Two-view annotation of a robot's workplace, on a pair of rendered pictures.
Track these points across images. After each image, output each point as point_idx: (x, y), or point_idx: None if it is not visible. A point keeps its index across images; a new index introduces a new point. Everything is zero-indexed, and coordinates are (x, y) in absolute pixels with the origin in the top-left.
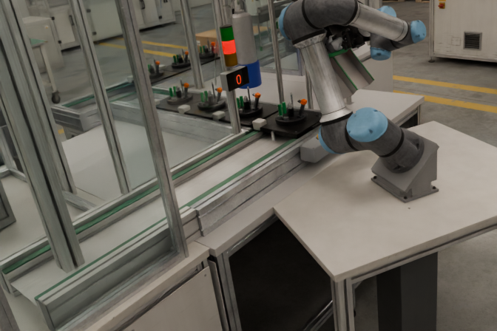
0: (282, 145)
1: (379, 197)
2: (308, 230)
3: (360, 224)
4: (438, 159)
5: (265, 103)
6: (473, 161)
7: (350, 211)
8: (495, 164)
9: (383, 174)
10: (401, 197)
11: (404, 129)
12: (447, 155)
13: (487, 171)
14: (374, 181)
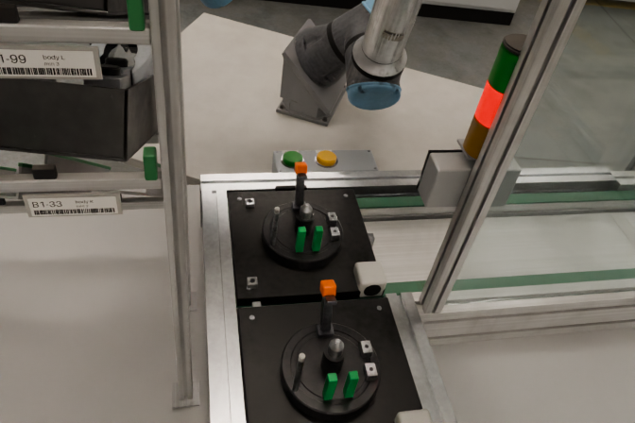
0: (389, 202)
1: (355, 107)
2: (466, 128)
3: (413, 102)
4: (218, 94)
5: (220, 403)
6: (203, 70)
7: (403, 116)
8: (199, 56)
9: (335, 94)
10: (344, 89)
11: (318, 26)
12: (201, 91)
13: (223, 58)
14: (330, 120)
